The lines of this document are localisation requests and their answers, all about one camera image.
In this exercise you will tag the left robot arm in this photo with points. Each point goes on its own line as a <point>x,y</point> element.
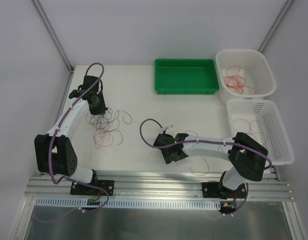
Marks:
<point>55,154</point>

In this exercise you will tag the aluminium mounting rail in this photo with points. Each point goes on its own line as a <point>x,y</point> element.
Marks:
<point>166,185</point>

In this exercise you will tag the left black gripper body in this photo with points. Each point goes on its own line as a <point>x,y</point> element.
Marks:
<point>99,110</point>

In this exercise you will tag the green plastic tray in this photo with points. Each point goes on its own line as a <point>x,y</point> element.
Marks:
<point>185,76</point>

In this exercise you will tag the white perforated plastic basket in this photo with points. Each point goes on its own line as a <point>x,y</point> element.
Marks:
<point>261,120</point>

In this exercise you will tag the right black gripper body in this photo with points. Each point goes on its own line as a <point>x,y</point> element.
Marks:
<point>165,151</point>

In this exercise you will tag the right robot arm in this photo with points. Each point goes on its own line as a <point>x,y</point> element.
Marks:
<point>247,156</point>

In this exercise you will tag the left aluminium frame post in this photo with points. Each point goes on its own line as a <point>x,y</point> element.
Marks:
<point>51,32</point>

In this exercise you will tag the white slotted cable duct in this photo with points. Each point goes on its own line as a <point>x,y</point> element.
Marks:
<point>128,203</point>

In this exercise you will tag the right aluminium frame post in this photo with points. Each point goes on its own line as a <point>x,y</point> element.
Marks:
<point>275,25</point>

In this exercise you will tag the white solid plastic basket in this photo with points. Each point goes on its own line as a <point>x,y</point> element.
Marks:
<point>244,74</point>

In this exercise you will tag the aluminium frame post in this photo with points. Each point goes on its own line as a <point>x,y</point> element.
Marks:
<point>51,32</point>
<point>275,25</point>

